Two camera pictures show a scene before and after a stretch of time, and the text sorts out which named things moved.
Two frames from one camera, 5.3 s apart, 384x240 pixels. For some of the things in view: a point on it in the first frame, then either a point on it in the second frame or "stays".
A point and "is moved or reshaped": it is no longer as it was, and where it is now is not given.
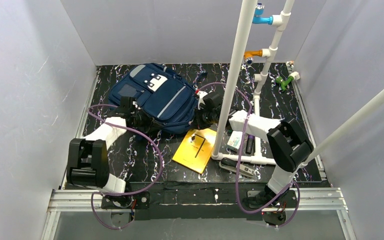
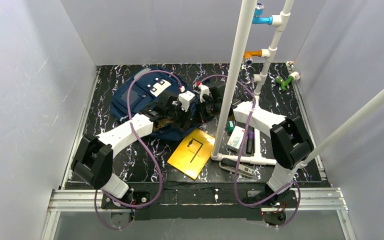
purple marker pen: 250,146 stays
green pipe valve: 284,84 stays
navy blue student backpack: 169,101 is moved or reshaped
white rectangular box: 234,141 stays
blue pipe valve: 258,19 stays
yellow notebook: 195,150 is moved or reshaped
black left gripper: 142,118 → 181,115
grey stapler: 232,165 stays
